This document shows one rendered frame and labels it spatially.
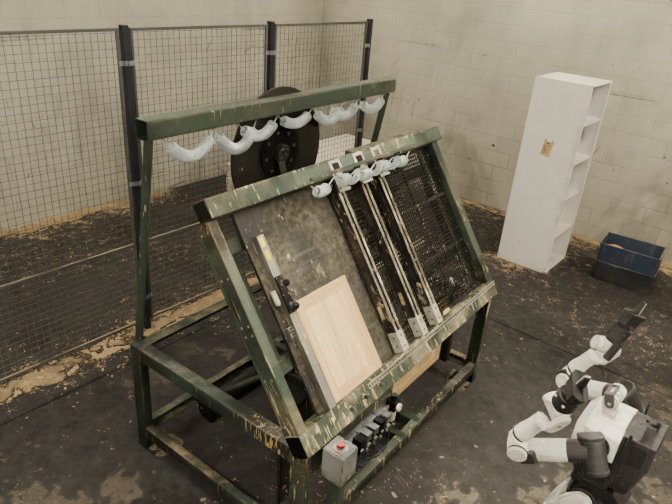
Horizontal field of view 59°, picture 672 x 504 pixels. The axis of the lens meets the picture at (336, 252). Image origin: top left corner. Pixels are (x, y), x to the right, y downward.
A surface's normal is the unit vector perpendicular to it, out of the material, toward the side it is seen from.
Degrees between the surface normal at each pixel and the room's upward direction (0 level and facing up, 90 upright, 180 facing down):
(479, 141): 90
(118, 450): 0
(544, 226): 90
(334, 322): 56
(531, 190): 90
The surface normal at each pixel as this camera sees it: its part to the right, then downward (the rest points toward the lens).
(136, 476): 0.07, -0.90
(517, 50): -0.64, 0.29
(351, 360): 0.69, -0.24
